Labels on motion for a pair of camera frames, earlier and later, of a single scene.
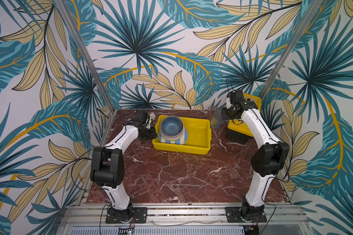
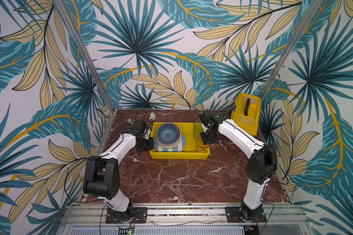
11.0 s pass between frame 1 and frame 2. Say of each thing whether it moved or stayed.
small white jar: stayed
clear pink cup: moved
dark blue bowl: moved
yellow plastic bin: moved
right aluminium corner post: stayed
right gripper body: moved
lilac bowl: moved
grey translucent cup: moved
